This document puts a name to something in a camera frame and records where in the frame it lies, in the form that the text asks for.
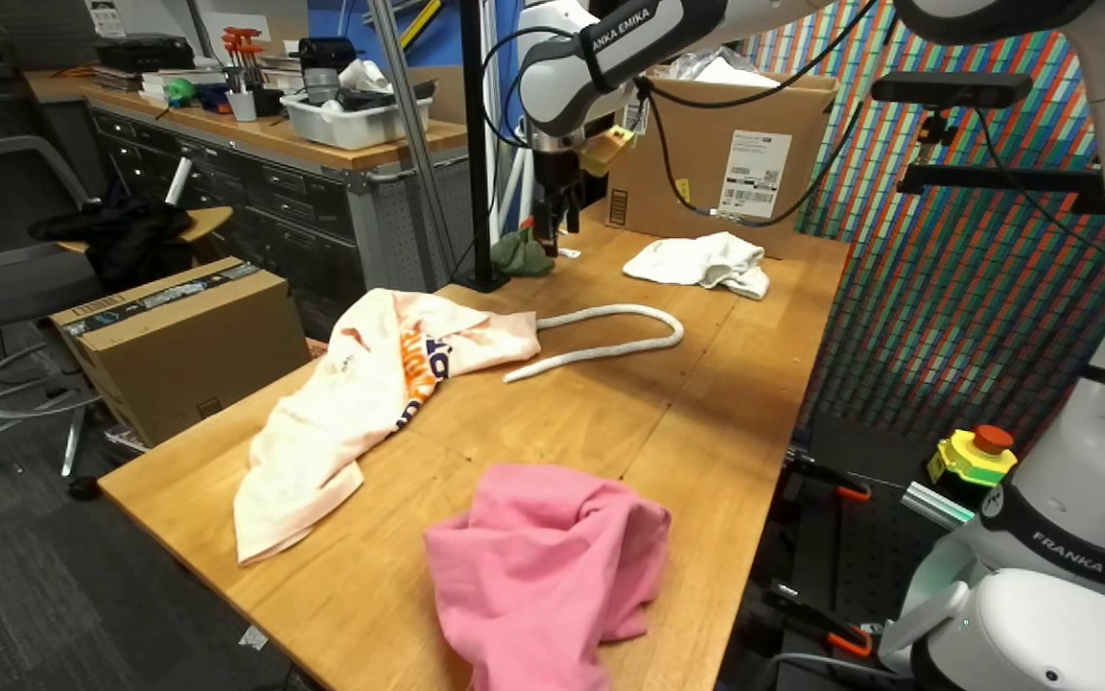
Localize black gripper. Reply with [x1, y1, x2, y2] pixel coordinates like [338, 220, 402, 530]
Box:
[533, 141, 603, 262]

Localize red plush toy green leaves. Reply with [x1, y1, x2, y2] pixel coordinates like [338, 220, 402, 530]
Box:
[489, 225, 584, 282]

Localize white towel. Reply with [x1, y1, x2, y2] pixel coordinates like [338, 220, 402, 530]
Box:
[617, 225, 776, 302]

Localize white rope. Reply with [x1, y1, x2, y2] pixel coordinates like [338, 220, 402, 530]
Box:
[502, 301, 691, 386]

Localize peach shirt with orange print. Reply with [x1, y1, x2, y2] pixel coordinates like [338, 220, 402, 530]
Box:
[232, 283, 544, 568]

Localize pink shirt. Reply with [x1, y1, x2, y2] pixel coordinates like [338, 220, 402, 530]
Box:
[423, 462, 676, 691]

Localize black pole stand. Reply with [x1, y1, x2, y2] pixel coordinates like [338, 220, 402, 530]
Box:
[458, 0, 516, 297]

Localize grey metal pole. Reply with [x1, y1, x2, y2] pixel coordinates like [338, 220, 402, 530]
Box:
[365, 0, 481, 293]

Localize large cardboard box white label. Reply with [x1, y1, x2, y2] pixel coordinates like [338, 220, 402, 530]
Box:
[608, 64, 840, 247]

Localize clear plastic bag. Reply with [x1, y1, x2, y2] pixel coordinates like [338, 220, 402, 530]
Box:
[663, 45, 792, 92]

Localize white plastic bin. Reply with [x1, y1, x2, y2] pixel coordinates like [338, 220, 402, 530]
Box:
[281, 87, 400, 155]

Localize workbench with dark drawers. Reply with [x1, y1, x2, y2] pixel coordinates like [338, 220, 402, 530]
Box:
[24, 60, 476, 321]

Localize small white cup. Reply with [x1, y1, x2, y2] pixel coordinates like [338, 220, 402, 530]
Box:
[222, 83, 260, 127]

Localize round wooden stool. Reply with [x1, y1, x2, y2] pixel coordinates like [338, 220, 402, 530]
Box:
[58, 203, 240, 255]

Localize small red object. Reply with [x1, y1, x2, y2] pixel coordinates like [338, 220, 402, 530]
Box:
[218, 24, 267, 60]

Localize cardboard box with black tape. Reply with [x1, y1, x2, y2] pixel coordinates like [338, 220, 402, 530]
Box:
[47, 255, 317, 448]

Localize black bag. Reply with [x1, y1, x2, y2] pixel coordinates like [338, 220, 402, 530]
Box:
[26, 196, 199, 287]

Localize black equipment cart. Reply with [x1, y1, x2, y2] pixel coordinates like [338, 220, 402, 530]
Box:
[755, 439, 952, 691]

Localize flat black case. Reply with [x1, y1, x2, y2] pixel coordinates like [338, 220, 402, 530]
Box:
[94, 35, 199, 75]

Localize yellow red emergency stop button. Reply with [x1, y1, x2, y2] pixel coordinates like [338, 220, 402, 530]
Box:
[924, 418, 1026, 490]

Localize dark office chair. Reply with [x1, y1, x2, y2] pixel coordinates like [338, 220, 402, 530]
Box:
[0, 129, 109, 338]

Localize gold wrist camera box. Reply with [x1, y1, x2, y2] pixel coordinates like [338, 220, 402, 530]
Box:
[580, 124, 640, 179]

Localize black camera bar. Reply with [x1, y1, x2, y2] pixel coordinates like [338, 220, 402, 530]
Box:
[866, 68, 1035, 110]

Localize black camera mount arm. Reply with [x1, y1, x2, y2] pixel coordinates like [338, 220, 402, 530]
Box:
[893, 106, 1105, 220]

